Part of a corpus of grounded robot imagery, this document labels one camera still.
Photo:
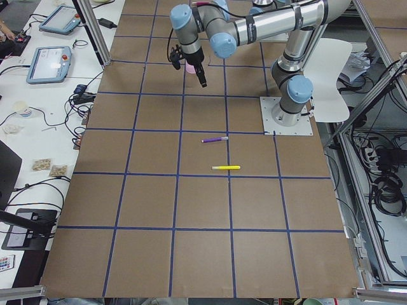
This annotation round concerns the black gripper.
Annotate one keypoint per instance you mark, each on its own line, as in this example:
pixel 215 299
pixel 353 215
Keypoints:
pixel 195 59

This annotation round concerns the black power adapter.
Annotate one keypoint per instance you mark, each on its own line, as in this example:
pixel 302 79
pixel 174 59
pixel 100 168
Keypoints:
pixel 107 23

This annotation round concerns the far teach pendant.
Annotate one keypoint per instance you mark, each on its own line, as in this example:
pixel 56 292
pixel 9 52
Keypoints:
pixel 63 20

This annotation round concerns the purple highlighter pen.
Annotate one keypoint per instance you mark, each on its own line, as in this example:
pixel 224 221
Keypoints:
pixel 215 139

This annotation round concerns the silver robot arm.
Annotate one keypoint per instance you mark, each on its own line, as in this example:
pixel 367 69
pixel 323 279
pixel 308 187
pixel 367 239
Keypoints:
pixel 301 20

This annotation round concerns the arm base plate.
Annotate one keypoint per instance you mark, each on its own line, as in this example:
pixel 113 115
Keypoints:
pixel 278 122

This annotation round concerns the aluminium frame post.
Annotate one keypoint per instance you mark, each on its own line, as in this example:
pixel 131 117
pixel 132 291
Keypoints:
pixel 88 19

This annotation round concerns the white plastic chair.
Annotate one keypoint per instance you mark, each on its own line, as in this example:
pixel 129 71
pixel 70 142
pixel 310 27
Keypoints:
pixel 323 69

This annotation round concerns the blue usb hub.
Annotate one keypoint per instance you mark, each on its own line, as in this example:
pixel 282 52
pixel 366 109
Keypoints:
pixel 80 89

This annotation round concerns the near teach pendant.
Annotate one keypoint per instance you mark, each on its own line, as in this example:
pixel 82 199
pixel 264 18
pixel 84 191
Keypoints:
pixel 49 65

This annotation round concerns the yellow highlighter pen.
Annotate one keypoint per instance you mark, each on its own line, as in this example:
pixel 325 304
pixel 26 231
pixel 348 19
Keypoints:
pixel 226 167

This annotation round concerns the black monitor stand base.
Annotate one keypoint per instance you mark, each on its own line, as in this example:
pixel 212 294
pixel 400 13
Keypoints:
pixel 29 229

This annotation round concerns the pink mesh cup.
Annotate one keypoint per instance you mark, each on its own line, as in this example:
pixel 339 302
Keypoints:
pixel 190 68

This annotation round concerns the pink highlighter pen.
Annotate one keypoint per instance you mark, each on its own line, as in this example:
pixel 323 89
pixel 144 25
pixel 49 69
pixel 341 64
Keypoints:
pixel 200 3

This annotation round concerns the teach pendant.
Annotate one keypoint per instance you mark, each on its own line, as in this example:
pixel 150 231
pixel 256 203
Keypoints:
pixel 49 65
pixel 63 20

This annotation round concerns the snack bag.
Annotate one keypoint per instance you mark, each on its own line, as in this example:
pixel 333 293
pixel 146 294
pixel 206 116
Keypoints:
pixel 41 164
pixel 58 170

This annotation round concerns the white paper cup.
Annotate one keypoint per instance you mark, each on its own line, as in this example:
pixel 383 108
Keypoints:
pixel 22 109

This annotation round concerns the small remote control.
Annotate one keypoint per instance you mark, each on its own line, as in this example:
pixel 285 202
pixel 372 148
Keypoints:
pixel 7 262

